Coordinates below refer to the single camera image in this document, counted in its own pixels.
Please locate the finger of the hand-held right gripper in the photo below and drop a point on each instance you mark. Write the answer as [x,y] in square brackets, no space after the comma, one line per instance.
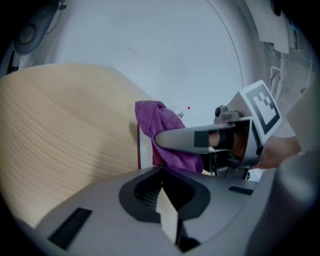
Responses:
[177,138]

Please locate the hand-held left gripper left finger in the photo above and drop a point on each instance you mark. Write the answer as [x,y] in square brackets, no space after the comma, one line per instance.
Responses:
[100,200]

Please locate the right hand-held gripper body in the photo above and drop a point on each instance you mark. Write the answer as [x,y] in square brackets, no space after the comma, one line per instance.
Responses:
[252,107]

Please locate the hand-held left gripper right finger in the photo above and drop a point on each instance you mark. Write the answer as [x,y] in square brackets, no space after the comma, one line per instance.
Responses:
[225,207]

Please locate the purple cloth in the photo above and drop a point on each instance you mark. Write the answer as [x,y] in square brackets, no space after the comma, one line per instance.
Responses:
[160,117]

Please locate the maroon hardcover book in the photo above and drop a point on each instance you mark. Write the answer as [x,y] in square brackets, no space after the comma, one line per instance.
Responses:
[146,150]

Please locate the person's right forearm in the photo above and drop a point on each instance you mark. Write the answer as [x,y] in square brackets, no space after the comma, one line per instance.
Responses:
[277,152]

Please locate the person's right hand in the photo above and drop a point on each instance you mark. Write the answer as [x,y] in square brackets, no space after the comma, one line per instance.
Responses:
[213,140]

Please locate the clear red-capped plastic bottle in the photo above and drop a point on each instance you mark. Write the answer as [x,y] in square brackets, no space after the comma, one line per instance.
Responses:
[183,112]

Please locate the dark blue rounded pod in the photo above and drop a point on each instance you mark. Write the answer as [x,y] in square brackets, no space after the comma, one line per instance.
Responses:
[32,32]

